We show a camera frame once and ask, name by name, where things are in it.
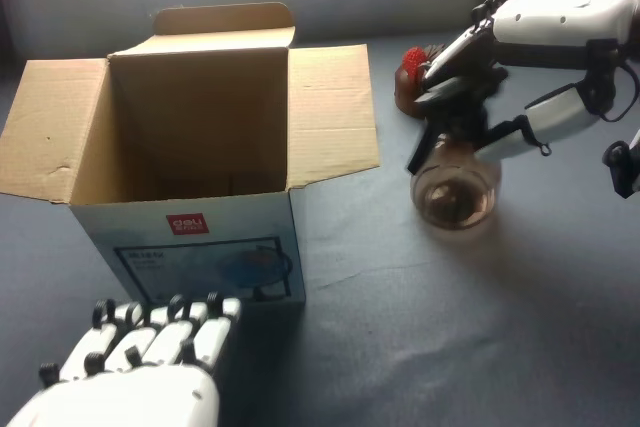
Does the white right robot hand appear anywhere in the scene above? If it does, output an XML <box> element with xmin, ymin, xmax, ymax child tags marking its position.
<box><xmin>415</xmin><ymin>0</ymin><xmax>638</xmax><ymax>164</ymax></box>

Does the open cardboard box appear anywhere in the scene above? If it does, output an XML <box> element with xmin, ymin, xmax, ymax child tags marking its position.
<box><xmin>0</xmin><ymin>1</ymin><xmax>382</xmax><ymax>306</ymax></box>

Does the grey table cloth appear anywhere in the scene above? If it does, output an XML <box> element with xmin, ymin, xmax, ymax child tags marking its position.
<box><xmin>0</xmin><ymin>36</ymin><xmax>640</xmax><ymax>427</ymax></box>

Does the chocolate cake toy with strawberry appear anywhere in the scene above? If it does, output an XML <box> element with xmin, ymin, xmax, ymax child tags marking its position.
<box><xmin>393</xmin><ymin>44</ymin><xmax>451</xmax><ymax>118</ymax></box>

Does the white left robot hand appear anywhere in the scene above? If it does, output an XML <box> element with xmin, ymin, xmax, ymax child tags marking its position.
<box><xmin>7</xmin><ymin>291</ymin><xmax>244</xmax><ymax>427</ymax></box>

